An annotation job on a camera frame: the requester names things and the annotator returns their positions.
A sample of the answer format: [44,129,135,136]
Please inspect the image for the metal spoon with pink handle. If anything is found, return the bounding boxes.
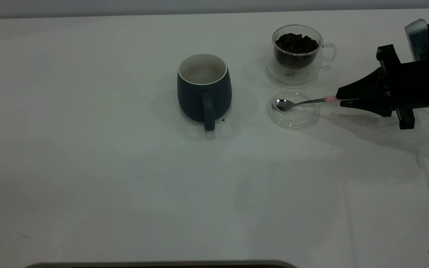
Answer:
[275,96,343,112]

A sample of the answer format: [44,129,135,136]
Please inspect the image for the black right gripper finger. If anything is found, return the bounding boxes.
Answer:
[337,68,389,99]
[340,99,392,117]

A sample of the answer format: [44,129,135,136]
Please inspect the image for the clear round glass lid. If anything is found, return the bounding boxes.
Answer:
[267,87,321,129]

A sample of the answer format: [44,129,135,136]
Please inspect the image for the dark coffee beans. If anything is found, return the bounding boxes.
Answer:
[275,33,319,69]

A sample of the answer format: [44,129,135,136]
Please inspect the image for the clear glass cup with handle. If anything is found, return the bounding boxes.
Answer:
[266,24,337,85]

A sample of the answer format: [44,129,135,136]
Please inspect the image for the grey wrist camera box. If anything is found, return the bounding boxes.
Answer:
[404,19,429,62]

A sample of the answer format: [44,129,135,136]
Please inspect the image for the dark grey ceramic mug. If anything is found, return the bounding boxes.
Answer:
[177,53,233,131]

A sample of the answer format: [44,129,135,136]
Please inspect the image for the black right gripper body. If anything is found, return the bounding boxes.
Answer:
[376,45,429,130]

